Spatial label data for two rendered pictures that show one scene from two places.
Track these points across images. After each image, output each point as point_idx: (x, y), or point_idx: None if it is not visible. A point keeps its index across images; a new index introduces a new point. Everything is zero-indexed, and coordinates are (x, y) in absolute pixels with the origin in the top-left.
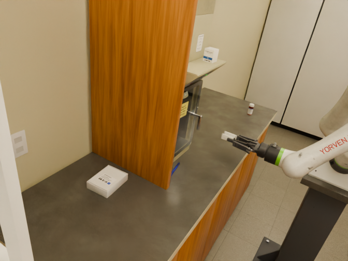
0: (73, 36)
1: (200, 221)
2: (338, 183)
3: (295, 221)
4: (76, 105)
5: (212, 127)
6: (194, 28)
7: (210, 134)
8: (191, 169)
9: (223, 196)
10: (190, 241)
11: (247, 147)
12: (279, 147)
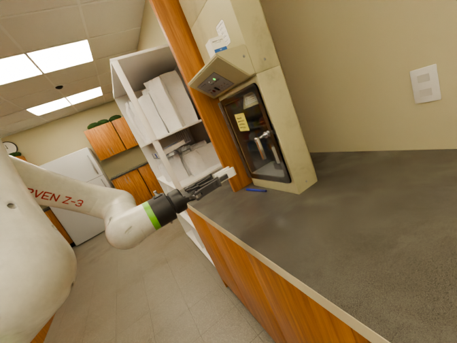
0: None
1: (222, 238)
2: None
3: None
4: None
5: (404, 216)
6: (207, 24)
7: (356, 213)
8: (253, 201)
9: (281, 301)
10: (222, 244)
11: (189, 186)
12: (149, 200)
